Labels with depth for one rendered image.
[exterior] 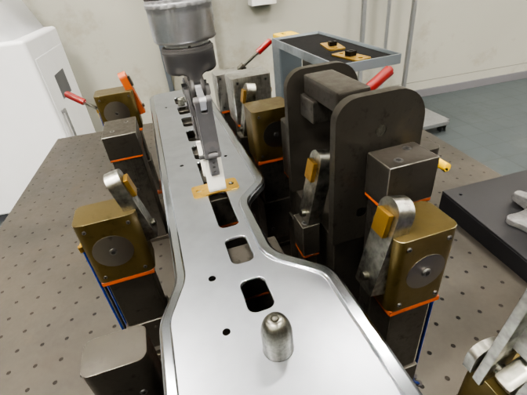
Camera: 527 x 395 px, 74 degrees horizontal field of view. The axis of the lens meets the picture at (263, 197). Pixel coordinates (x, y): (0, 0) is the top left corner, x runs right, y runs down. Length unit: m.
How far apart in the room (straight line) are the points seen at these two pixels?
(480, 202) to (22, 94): 2.36
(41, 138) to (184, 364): 2.32
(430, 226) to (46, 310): 0.86
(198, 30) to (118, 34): 2.80
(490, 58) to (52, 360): 4.53
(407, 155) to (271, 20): 2.98
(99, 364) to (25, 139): 2.28
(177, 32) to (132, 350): 0.39
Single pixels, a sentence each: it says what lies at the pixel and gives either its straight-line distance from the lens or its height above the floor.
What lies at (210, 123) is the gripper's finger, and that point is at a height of 1.15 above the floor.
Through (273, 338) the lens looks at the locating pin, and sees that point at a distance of 0.36.
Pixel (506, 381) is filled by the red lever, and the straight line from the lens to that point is 0.33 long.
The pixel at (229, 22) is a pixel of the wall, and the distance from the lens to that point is 3.30.
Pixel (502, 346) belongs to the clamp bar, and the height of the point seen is 1.09.
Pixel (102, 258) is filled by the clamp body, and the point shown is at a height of 0.98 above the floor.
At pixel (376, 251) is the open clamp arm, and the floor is 1.04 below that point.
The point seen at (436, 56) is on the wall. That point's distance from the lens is 4.22.
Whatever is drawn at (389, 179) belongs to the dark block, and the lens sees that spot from 0.44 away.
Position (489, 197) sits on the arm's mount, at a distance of 1.11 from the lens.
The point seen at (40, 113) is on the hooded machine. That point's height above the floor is 0.71.
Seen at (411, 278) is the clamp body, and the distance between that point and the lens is 0.45.
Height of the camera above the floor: 1.33
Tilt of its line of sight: 34 degrees down
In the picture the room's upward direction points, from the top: 6 degrees counter-clockwise
